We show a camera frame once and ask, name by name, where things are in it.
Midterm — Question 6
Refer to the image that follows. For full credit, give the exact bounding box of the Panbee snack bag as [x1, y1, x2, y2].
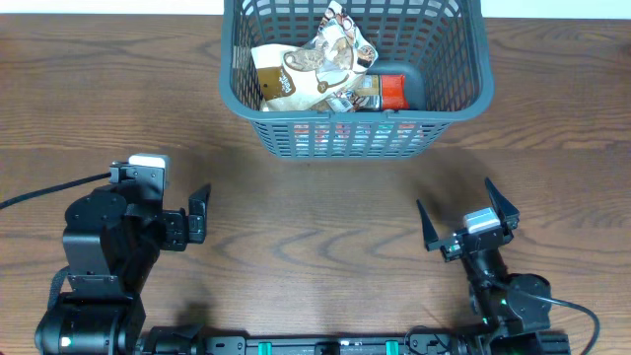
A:
[251, 1, 379, 111]
[311, 89, 382, 112]

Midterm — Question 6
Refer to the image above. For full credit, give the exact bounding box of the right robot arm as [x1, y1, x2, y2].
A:
[196, 180, 571, 355]

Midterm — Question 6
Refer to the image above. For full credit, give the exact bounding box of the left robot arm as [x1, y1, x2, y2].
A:
[35, 161, 211, 354]

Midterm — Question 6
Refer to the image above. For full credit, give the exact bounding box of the orange cracker package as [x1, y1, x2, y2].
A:
[354, 75, 410, 111]

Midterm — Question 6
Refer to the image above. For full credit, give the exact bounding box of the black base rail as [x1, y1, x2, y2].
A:
[204, 332, 469, 355]

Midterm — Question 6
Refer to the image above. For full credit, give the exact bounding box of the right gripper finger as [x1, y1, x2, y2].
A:
[484, 177, 520, 231]
[416, 199, 439, 251]

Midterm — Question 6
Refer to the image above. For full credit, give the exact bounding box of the grey plastic basket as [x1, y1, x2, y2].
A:
[219, 0, 494, 159]

